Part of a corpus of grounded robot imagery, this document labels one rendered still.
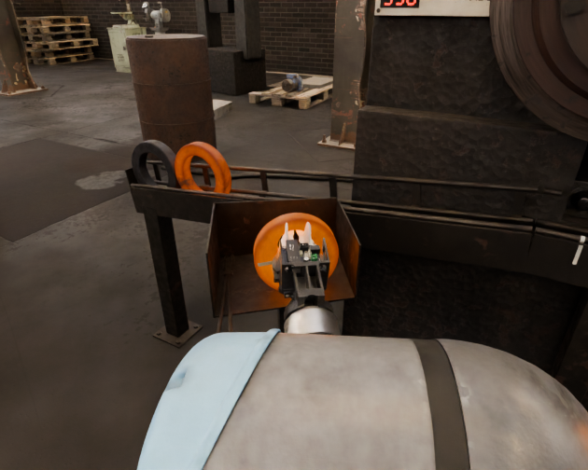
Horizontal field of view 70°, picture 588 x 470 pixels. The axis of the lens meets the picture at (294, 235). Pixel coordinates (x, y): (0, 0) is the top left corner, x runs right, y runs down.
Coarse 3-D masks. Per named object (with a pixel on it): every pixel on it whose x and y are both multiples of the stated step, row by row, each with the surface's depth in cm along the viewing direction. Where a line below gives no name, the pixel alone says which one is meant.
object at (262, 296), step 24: (216, 216) 87; (240, 216) 88; (264, 216) 89; (336, 216) 90; (216, 240) 84; (240, 240) 91; (336, 240) 91; (216, 264) 82; (240, 264) 90; (216, 288) 80; (240, 288) 82; (264, 288) 81; (336, 288) 79; (216, 312) 76; (240, 312) 76
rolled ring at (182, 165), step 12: (192, 144) 113; (204, 144) 113; (180, 156) 117; (192, 156) 118; (204, 156) 112; (216, 156) 112; (180, 168) 119; (216, 168) 112; (228, 168) 114; (180, 180) 121; (192, 180) 123; (216, 180) 114; (228, 180) 114; (228, 192) 117
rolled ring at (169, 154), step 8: (144, 144) 123; (152, 144) 121; (160, 144) 122; (136, 152) 126; (144, 152) 124; (152, 152) 122; (160, 152) 121; (168, 152) 121; (136, 160) 127; (144, 160) 129; (168, 160) 120; (136, 168) 129; (144, 168) 130; (168, 168) 122; (136, 176) 131; (144, 176) 130; (168, 176) 123; (144, 184) 130; (152, 184) 131; (168, 184) 125; (176, 184) 123
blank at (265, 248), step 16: (272, 224) 73; (288, 224) 72; (304, 224) 72; (320, 224) 73; (256, 240) 75; (272, 240) 73; (320, 240) 74; (256, 256) 74; (272, 256) 75; (336, 256) 76; (272, 272) 76
